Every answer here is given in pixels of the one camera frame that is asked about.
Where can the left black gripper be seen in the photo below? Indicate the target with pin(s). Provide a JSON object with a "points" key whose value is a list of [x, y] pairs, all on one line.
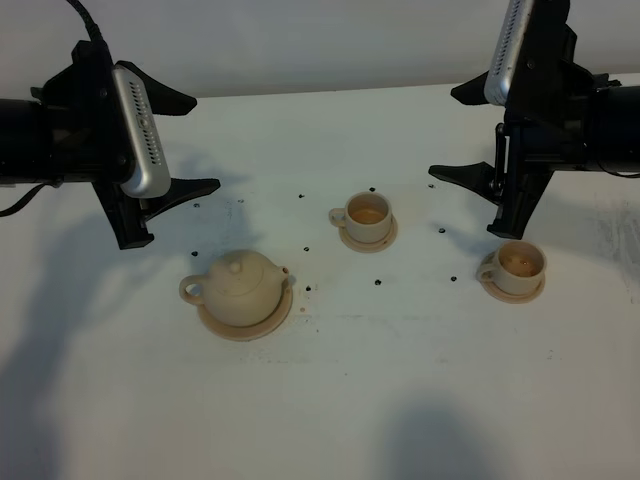
{"points": [[83, 138]]}

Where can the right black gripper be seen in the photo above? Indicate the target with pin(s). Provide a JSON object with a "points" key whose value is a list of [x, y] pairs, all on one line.
{"points": [[546, 81]]}

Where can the beige ceramic teapot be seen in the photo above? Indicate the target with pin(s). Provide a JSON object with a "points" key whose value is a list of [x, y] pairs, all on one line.
{"points": [[242, 288]]}

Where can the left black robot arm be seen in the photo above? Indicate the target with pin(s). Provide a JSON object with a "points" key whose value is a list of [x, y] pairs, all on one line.
{"points": [[20, 123]]}

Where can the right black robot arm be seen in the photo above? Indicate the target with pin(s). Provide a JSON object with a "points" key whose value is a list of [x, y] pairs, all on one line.
{"points": [[604, 138]]}

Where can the small saucer under right cup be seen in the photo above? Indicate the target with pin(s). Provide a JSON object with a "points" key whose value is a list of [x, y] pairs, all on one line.
{"points": [[483, 275]]}

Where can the small saucer under cup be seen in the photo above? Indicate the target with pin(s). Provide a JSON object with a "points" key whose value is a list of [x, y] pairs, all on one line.
{"points": [[370, 248], [483, 275]]}

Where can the beige teacup near centre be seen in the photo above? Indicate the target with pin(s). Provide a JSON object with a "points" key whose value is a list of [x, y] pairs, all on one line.
{"points": [[366, 218]]}

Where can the beige teacup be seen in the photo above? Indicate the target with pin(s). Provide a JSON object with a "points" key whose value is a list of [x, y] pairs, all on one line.
{"points": [[366, 218], [519, 265]]}

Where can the beige teacup on right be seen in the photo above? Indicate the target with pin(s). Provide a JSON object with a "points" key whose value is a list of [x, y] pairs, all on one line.
{"points": [[519, 265]]}

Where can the small saucer under centre cup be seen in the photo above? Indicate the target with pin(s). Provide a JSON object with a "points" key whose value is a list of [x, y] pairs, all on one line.
{"points": [[370, 248]]}

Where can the large round beige saucer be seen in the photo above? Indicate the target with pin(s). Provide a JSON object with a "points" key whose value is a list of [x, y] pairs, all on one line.
{"points": [[253, 332]]}

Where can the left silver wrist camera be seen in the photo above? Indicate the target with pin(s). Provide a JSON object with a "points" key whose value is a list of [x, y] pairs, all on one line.
{"points": [[150, 177]]}

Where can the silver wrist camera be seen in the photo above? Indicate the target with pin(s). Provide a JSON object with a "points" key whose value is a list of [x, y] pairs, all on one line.
{"points": [[150, 177], [501, 73]]}

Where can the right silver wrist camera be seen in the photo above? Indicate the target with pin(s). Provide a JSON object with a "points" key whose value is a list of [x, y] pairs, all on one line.
{"points": [[501, 73]]}

